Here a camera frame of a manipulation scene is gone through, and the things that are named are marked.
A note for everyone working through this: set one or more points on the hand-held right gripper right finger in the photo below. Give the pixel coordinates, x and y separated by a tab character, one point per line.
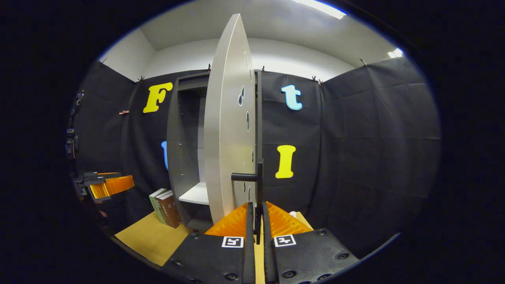
269	256

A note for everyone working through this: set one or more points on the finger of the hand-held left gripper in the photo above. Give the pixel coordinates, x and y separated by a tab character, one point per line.
98	176
114	185

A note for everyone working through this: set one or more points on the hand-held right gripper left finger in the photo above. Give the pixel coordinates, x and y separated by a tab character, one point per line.
249	252

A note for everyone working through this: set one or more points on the dark grey cabinet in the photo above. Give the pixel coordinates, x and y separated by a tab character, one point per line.
177	157

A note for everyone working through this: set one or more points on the green book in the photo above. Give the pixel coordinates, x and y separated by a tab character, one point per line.
156	205

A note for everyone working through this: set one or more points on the brown book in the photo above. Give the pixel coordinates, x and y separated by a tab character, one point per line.
169	211

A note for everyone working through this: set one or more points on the black backdrop cloth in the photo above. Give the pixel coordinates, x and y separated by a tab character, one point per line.
355	157

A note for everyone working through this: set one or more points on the small ceiling light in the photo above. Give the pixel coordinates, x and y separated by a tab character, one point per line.
395	53

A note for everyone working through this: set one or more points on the long ceiling light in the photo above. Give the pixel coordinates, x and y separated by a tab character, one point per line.
321	8

